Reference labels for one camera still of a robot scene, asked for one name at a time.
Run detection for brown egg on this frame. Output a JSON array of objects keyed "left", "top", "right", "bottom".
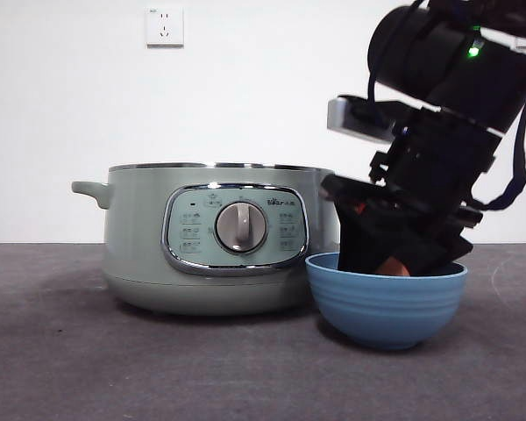
[{"left": 374, "top": 256, "right": 411, "bottom": 277}]

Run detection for pale green electric steamer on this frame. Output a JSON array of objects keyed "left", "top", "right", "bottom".
[{"left": 71, "top": 161, "right": 342, "bottom": 317}]

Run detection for blue ribbed bowl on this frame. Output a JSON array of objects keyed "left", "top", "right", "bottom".
[{"left": 305, "top": 253, "right": 469, "bottom": 352}]

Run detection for dark right arm cable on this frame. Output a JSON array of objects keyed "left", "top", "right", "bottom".
[{"left": 480, "top": 87, "right": 526, "bottom": 212}]

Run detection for pale grey right wrist camera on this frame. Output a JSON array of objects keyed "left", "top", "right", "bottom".
[{"left": 326, "top": 96, "right": 398, "bottom": 145}]

